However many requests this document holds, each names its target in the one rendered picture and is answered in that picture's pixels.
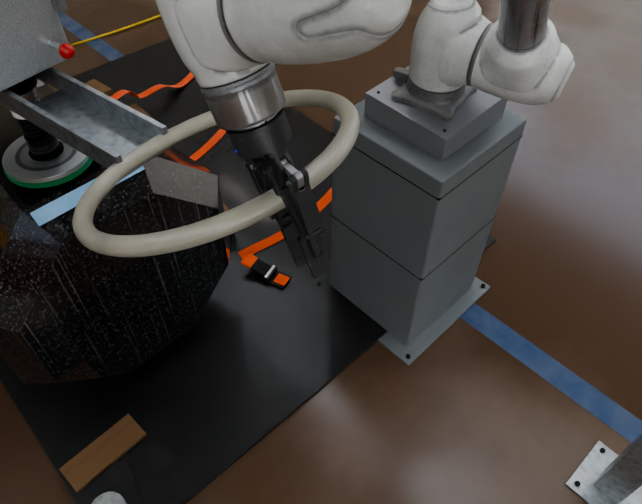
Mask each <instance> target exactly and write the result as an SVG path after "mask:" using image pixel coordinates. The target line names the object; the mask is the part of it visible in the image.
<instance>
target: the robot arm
mask: <svg viewBox="0 0 642 504"><path fill-rule="evenodd" d="M155 1H156V4H157V7H158V10H159V12H160V15H161V18H162V20H163V23H164V25H165V27H166V30H167V32H168V34H169V36H170V38H171V40H172V42H173V45H174V47H175V49H176V51H177V52H178V54H179V56H180V58H181V60H182V61H183V63H184V65H185V66H186V67H187V68H188V69H189V70H190V72H191V73H192V74H193V76H194V77H195V79H196V80H197V82H198V84H199V86H200V88H201V93H202V95H203V96H204V97H205V99H206V102H207V104H208V106H209V108H210V111H211V113H212V115H213V117H214V120H215V122H216V124H217V126H218V127H219V128H220V129H223V130H226V132H227V135H228V137H229V139H230V142H231V144H232V146H233V148H234V151H235V153H236V155H237V156H238V157H240V158H243V163H244V164H245V165H246V167H247V169H248V171H249V172H250V174H251V176H252V178H253V181H254V183H255V185H256V187H257V190H258V192H259V194H260V195H262V194H263V193H265V192H267V191H269V190H271V189H272V188H273V190H274V192H275V194H276V195H277V196H280V197H281V198H282V200H283V202H284V204H285V206H286V207H285V208H284V209H282V210H280V211H278V212H277V213H275V214H273V215H271V216H269V217H270V218H271V219H272V220H274V219H276V222H277V225H278V226H280V227H281V228H280V229H281V232H282V234H283V236H284V239H285V241H286V243H287V246H288V248H289V250H290V253H291V255H292V258H293V260H294V262H295V265H296V266H297V267H299V268H300V267H301V266H303V265H304V264H306V263H307V264H308V266H309V269H310V271H311V274H312V276H313V278H315V279H317V278H319V277H320V276H322V275H323V274H324V273H326V272H327V271H329V270H330V269H331V268H332V266H331V263H330V261H329V258H328V256H327V253H326V250H325V248H324V245H323V242H322V240H321V237H320V235H321V234H322V233H324V232H325V227H324V224H323V221H322V219H321V215H320V213H319V210H318V207H317V204H316V201H315V198H314V195H313V192H312V189H311V187H310V182H309V174H308V171H307V170H306V169H305V168H302V169H301V170H299V171H298V170H297V169H296V168H294V163H293V160H292V158H291V157H290V155H289V154H288V152H287V151H286V145H287V143H288V142H289V141H290V139H291V137H292V131H291V128H290V125H289V123H288V120H287V117H286V114H285V112H284V109H283V107H284V105H285V103H286V98H285V95H284V92H283V89H282V86H281V84H280V81H279V78H278V75H277V73H276V70H275V65H274V63H275V64H280V65H307V64H318V63H326V62H332V61H338V60H344V59H348V58H352V57H355V56H358V55H360V54H363V53H366V52H368V51H370V50H372V49H374V48H376V47H378V46H379V45H381V44H383V43H384V42H385V41H387V40H388V39H389V38H391V37H392V36H393V35H394V34H395V33H396V32H397V31H398V30H399V29H400V28H401V26H402V25H403V23H404V22H405V20H406V18H407V16H408V13H409V10H410V7H411V3H412V0H155ZM551 2H552V0H500V6H499V20H497V21H496V22H495V23H492V22H490V21H489V20H488V19H487V18H486V17H484V16H483V15H482V14H481V13H482V10H481V7H480V6H479V4H478V3H477V1H476V0H430V1H429V3H428V4H427V5H426V7H425V8H424V9H423V11H422V12H421V14H420V16H419V18H418V21H417V23H416V26H415V30H414V34H413V39H412V45H411V52H410V69H407V68H401V67H396V68H395V69H394V71H393V77H394V78H396V79H397V80H399V81H401V82H402V83H404V84H403V85H402V86H401V87H400V88H398V89H396V90H394V91H393V92H392V96H391V98H392V100H394V101H398V102H403V103H406V104H408V105H411V106H413V107H415V108H418V109H420V110H423V111H425V112H428V113H430V114H432V115H435V116H437V117H438V118H440V119H441V120H443V121H450V120H451V119H452V116H453V114H454V113H455V111H456V110H457V109H458V108H459V107H460V106H461V105H462V104H463V103H464V102H465V101H466V99H467V98H468V97H469V96H470V95H472V94H474V93H475V92H477V89H479V90H481V91H483V92H485V93H488V94H491V95H493V96H496V97H499V98H502V99H505V100H509V101H512V102H516V103H520V104H527V105H539V104H547V103H550V102H551V101H554V100H557V99H558V98H559V96H560V94H561V92H562V90H563V88H564V86H565V84H566V82H567V80H568V79H569V77H570V75H571V73H572V71H573V69H574V67H575V62H574V59H573V58H574V57H573V54H572V53H571V51H570V49H569V48H568V47H567V45H565V44H563V43H561V42H560V39H559V37H558V35H557V31H556V28H555V26H554V24H553V23H552V21H551V20H550V19H549V12H550V7H551ZM285 185H286V186H285ZM281 187H283V188H281ZM280 188H281V189H280Z"/></svg>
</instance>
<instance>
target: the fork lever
mask: <svg viewBox="0 0 642 504"><path fill-rule="evenodd" d="M35 76H36V78H37V79H39V80H41V81H43V82H45V83H47V84H48V85H50V86H52V87H54V88H56V89H58V90H59V91H57V92H55V93H53V94H51V95H49V96H47V97H45V98H43V99H41V100H39V101H37V102H35V103H33V104H32V103H31V102H29V101H27V100H25V99H24V98H22V97H20V96H19V95H17V94H15V93H13V92H12V91H10V90H8V89H5V90H3V91H1V92H0V104H1V105H3V106H5V107H6V108H8V109H10V110H11V111H13V112H15V113H16V114H18V115H20V116H21V117H23V118H25V119H26V120H28V121H29V122H31V123H33V124H34V125H36V126H38V127H39V128H41V129H43V130H44V131H46V132H48V133H49V134H51V135H53V136H54V137H56V138H58V139H59V140H61V141H63V142H64V143H66V144H67V145H69V146H71V147H72V148H74V149H76V150H77V151H79V152H81V153H82V154H84V155H86V156H87V157H89V158H91V159H92V160H94V161H96V162H97V163H99V164H100V165H102V166H104V167H105V168H107V169H108V168H109V167H110V166H111V165H113V164H114V163H117V164H119V163H121V162H123V160H122V157H123V156H125V155H126V154H127V153H129V152H130V151H132V150H133V149H135V148H136V147H138V146H140V145H141V144H143V143H144V142H146V141H148V140H150V139H151V138H153V137H155V136H157V135H158V134H162V135H165V134H166V133H168V130H167V126H166V125H164V124H162V123H160V122H158V121H156V120H154V119H152V118H150V117H148V116H146V115H144V114H142V113H140V112H139V111H137V110H135V109H133V108H131V107H129V106H127V105H125V104H123V103H121V102H119V101H117V100H115V99H113V98H111V97H110V96H108V95H106V94H104V93H102V92H100V91H98V90H96V89H94V88H92V87H90V86H88V85H86V84H84V83H82V82H80V81H79V80H77V79H75V78H73V77H71V76H69V75H67V74H65V73H63V72H61V71H59V70H57V69H55V68H53V67H50V68H48V69H46V70H44V71H42V72H40V73H38V74H36V75H35ZM170 147H172V146H170ZM170 147H168V148H166V149H165V150H163V151H161V152H159V153H158V154H156V155H154V156H153V157H151V158H150V159H148V160H147V161H145V162H144V163H142V164H141V165H139V166H138V167H136V168H135V169H134V170H132V171H131V172H130V173H129V174H131V173H132V172H134V171H135V170H137V169H138V168H140V167H141V166H143V165H144V164H146V163H147V162H149V161H150V160H152V159H153V158H155V157H156V156H158V155H160V154H161V153H163V152H164V151H166V150H167V149H169V148H170ZM129 174H127V175H126V176H128V175H129ZM126 176H125V177H126ZM125 177H124V178H125Z"/></svg>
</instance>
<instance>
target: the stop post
mask: <svg viewBox="0 0 642 504"><path fill-rule="evenodd" d="M565 485H566V486H567V487H568V488H569V489H571V490H572V491H573V492H574V493H575V494H576V495H578V496H579V497H580V498H581V499H582V500H584V501H585V502H586V503H587V504H642V434H641V435H640V436H639V437H637V438H636V439H635V440H634V441H633V442H632V443H631V444H630V445H629V446H628V447H627V448H626V449H625V450H624V451H623V452H622V453H621V454H620V455H619V456H618V455H617V454H616V453H615V452H613V451H612V450H611V449H609V448H608V447H607V446H606V445H604V444H603V443H602V442H600V441H598V442H597V443H596V444H595V446H594V447H593V448H592V450H591V451H590V452H589V453H588V455H587V456H586V457H585V459H584V460H583V461H582V463H581V464H580V465H579V466H578V468H577V469H576V470H575V472H574V473H573V474H572V476H571V477H570V478H569V479H568V481H567V482H566V483H565Z"/></svg>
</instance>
